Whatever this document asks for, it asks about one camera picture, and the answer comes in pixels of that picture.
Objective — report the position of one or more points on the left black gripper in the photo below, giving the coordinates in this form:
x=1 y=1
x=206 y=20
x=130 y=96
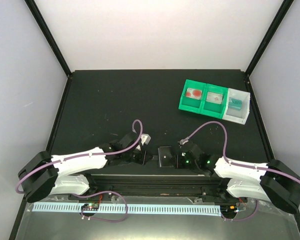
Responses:
x=143 y=159

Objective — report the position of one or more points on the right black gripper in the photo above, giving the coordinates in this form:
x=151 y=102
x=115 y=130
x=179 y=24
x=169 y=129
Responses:
x=177 y=163

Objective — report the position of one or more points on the black leather card holder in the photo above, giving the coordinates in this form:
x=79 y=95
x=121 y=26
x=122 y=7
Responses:
x=165 y=157

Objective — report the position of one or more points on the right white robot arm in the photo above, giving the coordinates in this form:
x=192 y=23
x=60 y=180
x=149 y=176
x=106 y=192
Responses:
x=271 y=182

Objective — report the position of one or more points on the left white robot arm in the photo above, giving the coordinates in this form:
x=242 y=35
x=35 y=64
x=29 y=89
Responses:
x=47 y=174

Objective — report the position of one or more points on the card with red circles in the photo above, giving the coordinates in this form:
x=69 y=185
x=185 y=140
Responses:
x=194 y=93

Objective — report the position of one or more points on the white card red marks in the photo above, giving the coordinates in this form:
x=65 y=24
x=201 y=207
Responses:
x=215 y=98

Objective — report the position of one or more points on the teal card in bin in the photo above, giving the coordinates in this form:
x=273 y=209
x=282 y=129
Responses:
x=235 y=104

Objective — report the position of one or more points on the left green bin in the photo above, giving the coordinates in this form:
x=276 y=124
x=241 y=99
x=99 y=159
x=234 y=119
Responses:
x=192 y=105

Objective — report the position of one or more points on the green bin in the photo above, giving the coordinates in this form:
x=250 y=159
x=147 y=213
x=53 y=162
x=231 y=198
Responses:
x=214 y=110
x=192 y=105

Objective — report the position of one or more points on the middle green bin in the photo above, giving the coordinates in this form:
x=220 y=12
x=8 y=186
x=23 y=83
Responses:
x=214 y=110

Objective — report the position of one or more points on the small circuit board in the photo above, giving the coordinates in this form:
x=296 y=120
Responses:
x=90 y=207

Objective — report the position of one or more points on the white bin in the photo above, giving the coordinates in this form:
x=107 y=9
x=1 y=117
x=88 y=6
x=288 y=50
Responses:
x=239 y=117

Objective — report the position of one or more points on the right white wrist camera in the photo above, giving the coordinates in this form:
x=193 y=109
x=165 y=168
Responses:
x=183 y=141

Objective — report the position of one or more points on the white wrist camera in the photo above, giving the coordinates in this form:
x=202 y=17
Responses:
x=144 y=140
x=183 y=141

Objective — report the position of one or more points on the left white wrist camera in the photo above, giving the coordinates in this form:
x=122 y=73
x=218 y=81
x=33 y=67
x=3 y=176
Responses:
x=144 y=140

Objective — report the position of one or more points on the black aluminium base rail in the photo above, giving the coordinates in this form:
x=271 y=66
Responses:
x=190 y=186

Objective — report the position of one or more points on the white slotted cable duct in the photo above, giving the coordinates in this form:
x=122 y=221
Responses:
x=143 y=209

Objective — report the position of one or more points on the right black frame post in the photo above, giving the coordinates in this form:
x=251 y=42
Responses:
x=272 y=29

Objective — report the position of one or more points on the black frame post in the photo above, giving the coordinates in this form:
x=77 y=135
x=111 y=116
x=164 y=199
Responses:
x=272 y=29
x=38 y=17

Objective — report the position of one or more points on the left black frame post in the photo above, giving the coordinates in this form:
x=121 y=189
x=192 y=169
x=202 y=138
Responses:
x=38 y=17

